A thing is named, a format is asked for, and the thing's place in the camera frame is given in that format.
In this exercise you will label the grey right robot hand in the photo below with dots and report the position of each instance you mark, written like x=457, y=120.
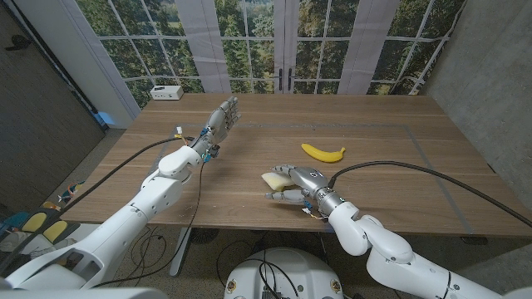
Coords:
x=311, y=179

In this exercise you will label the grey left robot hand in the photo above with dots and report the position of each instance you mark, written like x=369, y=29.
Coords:
x=221, y=122

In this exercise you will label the pale yellow sponge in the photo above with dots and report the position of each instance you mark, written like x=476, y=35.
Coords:
x=274, y=181

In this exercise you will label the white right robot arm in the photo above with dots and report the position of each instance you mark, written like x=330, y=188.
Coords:
x=386, y=249

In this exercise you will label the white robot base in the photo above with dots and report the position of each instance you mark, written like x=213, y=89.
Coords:
x=287, y=274

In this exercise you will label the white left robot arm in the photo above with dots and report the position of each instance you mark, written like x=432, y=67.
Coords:
x=124, y=220

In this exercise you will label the yellow toy banana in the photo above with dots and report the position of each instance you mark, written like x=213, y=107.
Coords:
x=322, y=155

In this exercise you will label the white power strip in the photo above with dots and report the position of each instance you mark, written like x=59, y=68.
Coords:
x=166, y=92

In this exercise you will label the grey tape strip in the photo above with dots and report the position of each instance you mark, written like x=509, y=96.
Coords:
x=440, y=182
x=156, y=163

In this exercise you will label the printed window backdrop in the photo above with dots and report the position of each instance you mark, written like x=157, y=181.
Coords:
x=249, y=41

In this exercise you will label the black round floor object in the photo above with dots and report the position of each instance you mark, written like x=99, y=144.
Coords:
x=203, y=236

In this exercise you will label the small blue floor object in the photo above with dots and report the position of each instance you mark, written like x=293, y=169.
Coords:
x=104, y=118

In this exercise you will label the grey table leg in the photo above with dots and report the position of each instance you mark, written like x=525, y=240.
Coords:
x=180, y=253

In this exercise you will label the white upright board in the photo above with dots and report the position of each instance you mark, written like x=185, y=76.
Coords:
x=83, y=62

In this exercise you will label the orange and blue floor object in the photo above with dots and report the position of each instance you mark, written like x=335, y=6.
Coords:
x=71, y=192

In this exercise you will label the yellow padded object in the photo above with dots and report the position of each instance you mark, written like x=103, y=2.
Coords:
x=34, y=221
x=55, y=231

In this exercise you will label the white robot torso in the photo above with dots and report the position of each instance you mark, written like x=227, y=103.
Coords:
x=83, y=294

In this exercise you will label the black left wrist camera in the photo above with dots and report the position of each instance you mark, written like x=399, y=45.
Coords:
x=212, y=153

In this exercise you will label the grey perforated wall panel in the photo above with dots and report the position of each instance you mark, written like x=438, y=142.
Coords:
x=41, y=124

